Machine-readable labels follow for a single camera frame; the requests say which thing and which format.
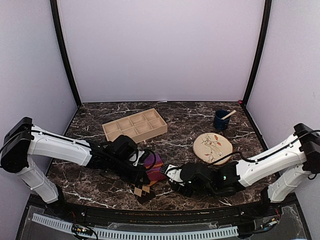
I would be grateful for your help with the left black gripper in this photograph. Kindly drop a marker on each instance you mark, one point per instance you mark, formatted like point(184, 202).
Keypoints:
point(140, 171)

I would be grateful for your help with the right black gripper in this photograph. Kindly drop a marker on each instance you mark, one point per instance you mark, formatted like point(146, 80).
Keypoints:
point(176, 188)

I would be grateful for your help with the maroon striped sock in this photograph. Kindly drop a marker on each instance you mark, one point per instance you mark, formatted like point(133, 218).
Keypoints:
point(154, 173)

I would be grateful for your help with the brown argyle sock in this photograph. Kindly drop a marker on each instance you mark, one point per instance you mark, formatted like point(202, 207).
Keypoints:
point(143, 193)

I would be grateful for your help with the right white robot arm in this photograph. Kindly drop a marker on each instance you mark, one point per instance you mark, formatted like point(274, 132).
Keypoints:
point(298, 157)

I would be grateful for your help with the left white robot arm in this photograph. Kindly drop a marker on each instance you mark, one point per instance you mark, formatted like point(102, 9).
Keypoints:
point(25, 140)

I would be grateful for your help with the round painted wooden plate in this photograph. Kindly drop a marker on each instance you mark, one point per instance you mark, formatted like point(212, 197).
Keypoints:
point(211, 147)

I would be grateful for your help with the wooden compartment tray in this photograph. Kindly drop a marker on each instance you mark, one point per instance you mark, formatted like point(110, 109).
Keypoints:
point(139, 127)

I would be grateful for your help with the dark blue mug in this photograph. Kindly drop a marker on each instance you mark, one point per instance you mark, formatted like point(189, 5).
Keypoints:
point(219, 123)

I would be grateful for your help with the wooden stick in mug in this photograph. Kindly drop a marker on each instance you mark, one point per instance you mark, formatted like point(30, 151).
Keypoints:
point(229, 114)

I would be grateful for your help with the small circuit board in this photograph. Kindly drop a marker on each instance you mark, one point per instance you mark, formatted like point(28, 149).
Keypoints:
point(81, 230)

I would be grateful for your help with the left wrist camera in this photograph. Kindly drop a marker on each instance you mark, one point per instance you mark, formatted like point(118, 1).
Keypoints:
point(139, 157)

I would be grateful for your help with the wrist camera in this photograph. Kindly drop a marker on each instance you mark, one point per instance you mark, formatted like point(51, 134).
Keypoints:
point(172, 173)
point(139, 157)

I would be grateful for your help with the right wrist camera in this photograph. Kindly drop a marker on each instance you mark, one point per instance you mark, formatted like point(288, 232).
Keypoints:
point(172, 173)

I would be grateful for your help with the black front rail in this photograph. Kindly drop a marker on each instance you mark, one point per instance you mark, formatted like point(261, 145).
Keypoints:
point(165, 208)

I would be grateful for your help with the white slotted cable duct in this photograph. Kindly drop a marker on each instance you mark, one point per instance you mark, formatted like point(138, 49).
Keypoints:
point(123, 231)

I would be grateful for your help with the left black frame post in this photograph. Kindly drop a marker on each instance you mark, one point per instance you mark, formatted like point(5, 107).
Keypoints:
point(63, 51)

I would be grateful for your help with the black frame post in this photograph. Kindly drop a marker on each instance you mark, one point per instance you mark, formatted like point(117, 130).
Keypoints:
point(258, 53)
point(63, 51)

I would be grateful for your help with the right black frame post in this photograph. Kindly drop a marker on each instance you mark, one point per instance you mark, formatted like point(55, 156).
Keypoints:
point(258, 53)

